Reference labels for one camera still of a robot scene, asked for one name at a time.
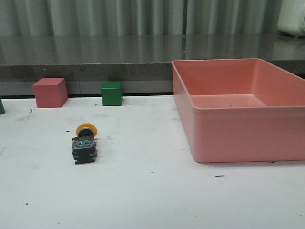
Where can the pink plastic bin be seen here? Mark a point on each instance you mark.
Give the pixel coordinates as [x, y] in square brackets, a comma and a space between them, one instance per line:
[240, 110]

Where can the pink cube near bin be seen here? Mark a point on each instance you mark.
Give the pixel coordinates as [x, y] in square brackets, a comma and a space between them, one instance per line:
[50, 92]

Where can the green cube far left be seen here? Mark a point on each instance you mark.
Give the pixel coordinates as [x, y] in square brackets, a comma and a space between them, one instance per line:
[2, 109]

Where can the white appliance on counter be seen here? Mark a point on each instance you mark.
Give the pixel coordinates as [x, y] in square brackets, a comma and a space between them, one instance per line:
[291, 19]

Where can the grey curtain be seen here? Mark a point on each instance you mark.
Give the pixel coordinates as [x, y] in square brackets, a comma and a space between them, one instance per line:
[137, 17]

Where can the yellow push button switch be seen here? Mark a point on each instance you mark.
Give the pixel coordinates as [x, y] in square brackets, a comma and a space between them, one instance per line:
[84, 144]

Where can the grey stone counter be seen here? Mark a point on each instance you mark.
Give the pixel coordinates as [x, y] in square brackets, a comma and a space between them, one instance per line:
[141, 63]

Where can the green cube near bin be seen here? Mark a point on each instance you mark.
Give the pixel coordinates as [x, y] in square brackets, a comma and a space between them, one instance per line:
[111, 93]

